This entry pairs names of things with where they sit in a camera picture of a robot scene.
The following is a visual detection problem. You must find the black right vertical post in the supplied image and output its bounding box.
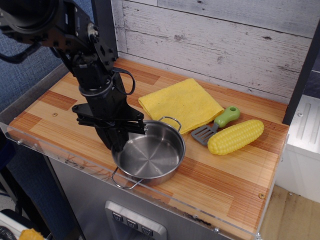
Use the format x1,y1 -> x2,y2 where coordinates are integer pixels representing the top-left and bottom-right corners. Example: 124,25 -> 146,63
282,22 -> 320,125

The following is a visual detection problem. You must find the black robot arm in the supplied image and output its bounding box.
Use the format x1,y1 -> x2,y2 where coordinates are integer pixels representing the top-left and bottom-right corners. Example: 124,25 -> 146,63
0,0 -> 145,152

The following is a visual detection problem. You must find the silver button control panel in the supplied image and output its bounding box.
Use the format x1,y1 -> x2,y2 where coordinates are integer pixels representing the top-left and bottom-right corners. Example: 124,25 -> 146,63
105,200 -> 167,240

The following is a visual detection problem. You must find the stainless steel pan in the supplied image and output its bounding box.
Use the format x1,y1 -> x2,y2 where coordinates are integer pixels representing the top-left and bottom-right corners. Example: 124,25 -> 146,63
111,116 -> 186,190

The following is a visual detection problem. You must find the yellow plastic corn cob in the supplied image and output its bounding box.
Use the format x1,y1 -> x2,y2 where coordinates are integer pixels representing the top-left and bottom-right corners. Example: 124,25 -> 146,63
207,119 -> 264,156

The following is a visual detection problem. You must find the yellow folded cloth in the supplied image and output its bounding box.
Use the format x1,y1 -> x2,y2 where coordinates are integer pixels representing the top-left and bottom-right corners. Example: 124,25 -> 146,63
138,78 -> 225,134

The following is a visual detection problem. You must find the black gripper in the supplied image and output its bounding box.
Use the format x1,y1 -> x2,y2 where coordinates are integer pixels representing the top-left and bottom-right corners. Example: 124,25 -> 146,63
72,67 -> 146,152

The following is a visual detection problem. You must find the clear acrylic table guard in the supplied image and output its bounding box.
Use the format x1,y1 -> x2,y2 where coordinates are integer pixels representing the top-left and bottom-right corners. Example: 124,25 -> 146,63
1,119 -> 289,240

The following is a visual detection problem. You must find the white side cabinet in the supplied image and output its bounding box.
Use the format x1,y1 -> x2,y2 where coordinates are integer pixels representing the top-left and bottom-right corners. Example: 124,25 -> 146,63
275,95 -> 320,202

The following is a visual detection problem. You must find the yellow object bottom left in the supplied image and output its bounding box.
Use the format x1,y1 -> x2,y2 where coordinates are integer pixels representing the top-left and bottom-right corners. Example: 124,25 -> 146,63
18,228 -> 45,240

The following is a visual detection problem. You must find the green handled grey spatula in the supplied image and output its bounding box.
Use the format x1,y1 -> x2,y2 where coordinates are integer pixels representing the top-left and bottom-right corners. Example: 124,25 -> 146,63
191,106 -> 241,146

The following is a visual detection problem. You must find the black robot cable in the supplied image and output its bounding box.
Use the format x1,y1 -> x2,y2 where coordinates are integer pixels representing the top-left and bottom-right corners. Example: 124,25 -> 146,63
111,67 -> 137,96

